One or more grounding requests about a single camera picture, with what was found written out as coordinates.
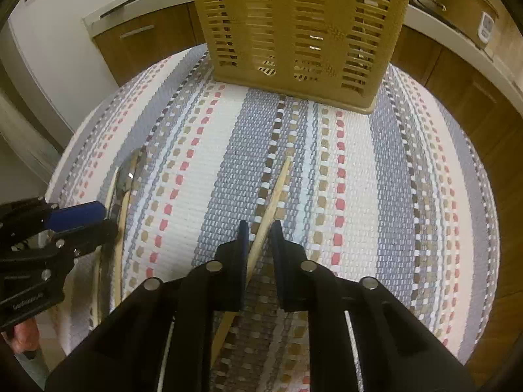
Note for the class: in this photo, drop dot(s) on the black kitchen knife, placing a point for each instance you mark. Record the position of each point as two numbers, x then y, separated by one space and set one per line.
120 8

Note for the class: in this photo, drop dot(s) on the striped woven table mat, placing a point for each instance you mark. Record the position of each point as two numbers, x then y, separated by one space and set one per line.
359 196

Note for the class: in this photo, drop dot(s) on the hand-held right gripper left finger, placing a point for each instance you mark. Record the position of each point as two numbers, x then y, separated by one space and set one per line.
243 249

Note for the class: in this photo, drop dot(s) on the yellow slotted plastic utensil basket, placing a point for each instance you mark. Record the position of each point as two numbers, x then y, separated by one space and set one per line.
302 28

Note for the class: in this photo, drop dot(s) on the metal spoon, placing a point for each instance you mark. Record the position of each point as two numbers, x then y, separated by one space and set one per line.
124 181

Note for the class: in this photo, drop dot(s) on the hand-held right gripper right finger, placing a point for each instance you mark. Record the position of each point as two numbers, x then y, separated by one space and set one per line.
277 249

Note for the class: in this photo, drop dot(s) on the brown rice cooker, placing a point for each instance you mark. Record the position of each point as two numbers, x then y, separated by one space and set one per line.
461 4

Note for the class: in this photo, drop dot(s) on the person's left hand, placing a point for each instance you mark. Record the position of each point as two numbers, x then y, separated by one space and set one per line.
24 333

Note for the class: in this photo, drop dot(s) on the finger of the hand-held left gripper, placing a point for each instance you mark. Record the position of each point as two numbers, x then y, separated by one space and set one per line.
92 235
81 214

